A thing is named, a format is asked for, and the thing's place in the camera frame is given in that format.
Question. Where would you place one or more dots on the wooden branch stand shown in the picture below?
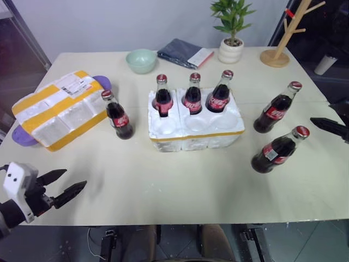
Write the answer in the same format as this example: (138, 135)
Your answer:
(275, 57)

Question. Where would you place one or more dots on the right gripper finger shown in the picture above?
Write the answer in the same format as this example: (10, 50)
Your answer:
(334, 128)
(342, 107)

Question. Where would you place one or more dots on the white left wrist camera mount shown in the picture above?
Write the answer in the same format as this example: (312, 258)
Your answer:
(15, 180)

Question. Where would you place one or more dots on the white ribbed plant pot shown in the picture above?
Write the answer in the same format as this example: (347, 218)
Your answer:
(230, 53)

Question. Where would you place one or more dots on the glass cola bottle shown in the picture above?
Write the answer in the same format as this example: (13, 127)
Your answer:
(275, 112)
(162, 99)
(120, 121)
(193, 99)
(276, 154)
(219, 99)

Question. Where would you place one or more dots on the white foam bottle tray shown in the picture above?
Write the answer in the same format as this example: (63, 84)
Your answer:
(191, 131)

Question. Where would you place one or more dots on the pale green bowl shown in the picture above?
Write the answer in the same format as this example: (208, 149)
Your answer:
(141, 61)

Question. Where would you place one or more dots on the red tape strip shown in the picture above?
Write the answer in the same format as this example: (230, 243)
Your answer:
(289, 12)

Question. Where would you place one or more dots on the green leafy plant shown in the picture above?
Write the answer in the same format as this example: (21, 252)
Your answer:
(231, 13)

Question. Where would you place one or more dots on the black frame bracket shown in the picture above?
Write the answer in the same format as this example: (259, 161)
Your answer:
(109, 245)
(249, 236)

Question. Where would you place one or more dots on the purple flat tray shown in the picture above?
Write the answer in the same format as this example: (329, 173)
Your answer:
(102, 82)

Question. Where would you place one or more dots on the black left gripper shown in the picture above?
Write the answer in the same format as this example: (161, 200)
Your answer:
(38, 197)

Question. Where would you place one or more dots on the foam lid with yellow tape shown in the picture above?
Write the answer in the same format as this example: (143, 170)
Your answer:
(60, 114)

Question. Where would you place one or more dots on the folded dark grey cloth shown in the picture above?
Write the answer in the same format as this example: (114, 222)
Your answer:
(177, 52)

